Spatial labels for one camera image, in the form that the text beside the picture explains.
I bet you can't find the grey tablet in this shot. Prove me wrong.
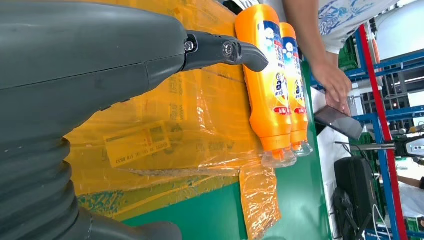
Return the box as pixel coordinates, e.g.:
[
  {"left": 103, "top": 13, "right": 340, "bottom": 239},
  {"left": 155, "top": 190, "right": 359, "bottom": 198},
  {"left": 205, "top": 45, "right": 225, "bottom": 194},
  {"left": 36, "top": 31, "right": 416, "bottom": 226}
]
[{"left": 313, "top": 104, "right": 365, "bottom": 142}]

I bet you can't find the blue metal shelving rack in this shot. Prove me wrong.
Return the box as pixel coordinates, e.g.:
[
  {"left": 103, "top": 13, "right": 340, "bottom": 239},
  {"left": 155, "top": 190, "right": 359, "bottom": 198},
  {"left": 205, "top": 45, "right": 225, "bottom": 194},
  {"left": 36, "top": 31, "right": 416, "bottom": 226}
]
[{"left": 309, "top": 28, "right": 424, "bottom": 240}]

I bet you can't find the red metal pole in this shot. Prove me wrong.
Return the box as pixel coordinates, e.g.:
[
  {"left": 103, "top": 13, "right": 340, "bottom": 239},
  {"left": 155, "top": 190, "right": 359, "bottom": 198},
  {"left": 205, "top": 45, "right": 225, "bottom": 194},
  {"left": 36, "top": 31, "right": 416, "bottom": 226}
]
[{"left": 358, "top": 23, "right": 409, "bottom": 240}]

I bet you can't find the orange detergent bottle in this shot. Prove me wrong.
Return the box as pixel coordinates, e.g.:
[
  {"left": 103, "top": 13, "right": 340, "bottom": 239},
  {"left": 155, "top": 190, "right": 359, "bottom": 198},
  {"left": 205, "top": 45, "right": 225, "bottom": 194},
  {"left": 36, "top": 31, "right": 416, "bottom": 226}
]
[
  {"left": 234, "top": 3, "right": 298, "bottom": 169},
  {"left": 279, "top": 22, "right": 314, "bottom": 158}
]

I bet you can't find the white cable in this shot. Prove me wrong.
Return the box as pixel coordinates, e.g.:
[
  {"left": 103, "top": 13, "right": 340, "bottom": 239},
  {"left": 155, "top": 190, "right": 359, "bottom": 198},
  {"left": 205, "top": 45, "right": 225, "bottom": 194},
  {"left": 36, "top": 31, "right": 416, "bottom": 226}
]
[{"left": 371, "top": 203, "right": 392, "bottom": 240}]

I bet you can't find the black carrying case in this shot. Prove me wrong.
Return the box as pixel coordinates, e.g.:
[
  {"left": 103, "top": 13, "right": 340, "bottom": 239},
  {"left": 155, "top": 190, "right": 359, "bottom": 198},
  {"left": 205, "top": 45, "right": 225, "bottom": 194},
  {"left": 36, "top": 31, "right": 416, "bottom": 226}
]
[{"left": 333, "top": 156, "right": 381, "bottom": 230}]

